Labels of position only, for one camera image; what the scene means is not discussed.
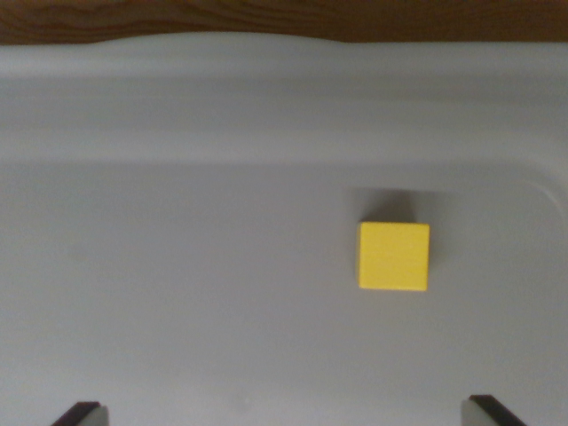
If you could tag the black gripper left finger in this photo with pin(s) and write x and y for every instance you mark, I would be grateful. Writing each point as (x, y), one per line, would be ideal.
(84, 415)

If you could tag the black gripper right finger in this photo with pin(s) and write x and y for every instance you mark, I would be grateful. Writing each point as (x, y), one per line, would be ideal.
(486, 412)

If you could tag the yellow wooden cube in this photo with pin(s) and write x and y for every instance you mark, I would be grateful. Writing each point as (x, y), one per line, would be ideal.
(393, 257)

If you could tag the white plastic tray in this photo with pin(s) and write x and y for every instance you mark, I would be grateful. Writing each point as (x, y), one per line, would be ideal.
(199, 266)

